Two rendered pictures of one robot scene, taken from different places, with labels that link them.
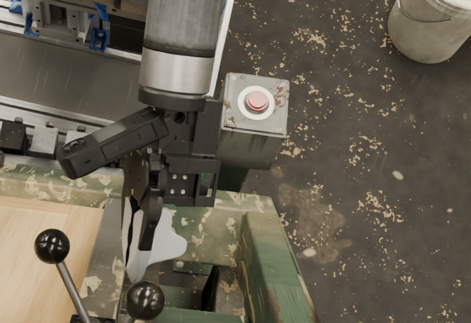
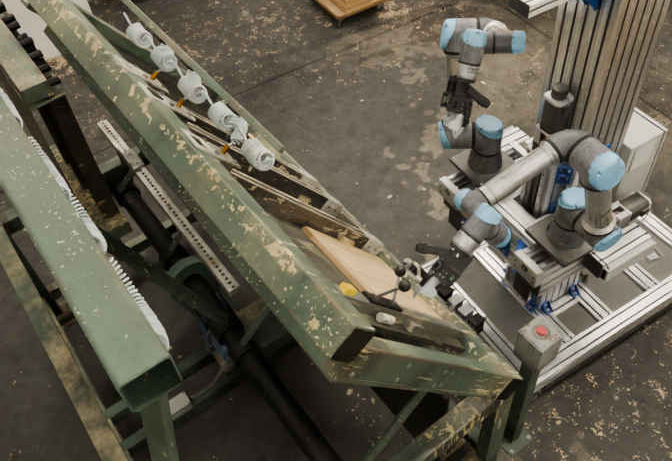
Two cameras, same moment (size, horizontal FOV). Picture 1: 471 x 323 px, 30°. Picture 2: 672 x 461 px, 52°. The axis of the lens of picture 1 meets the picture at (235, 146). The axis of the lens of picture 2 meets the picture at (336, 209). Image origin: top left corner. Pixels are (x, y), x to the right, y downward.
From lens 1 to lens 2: 135 cm
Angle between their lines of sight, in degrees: 40
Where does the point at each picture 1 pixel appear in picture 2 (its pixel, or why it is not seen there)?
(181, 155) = (450, 266)
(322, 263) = not seen: outside the picture
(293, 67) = (634, 395)
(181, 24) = (471, 225)
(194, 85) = (464, 245)
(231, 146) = (521, 345)
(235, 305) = (472, 404)
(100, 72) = (521, 319)
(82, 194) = (446, 315)
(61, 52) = (511, 300)
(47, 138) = (457, 299)
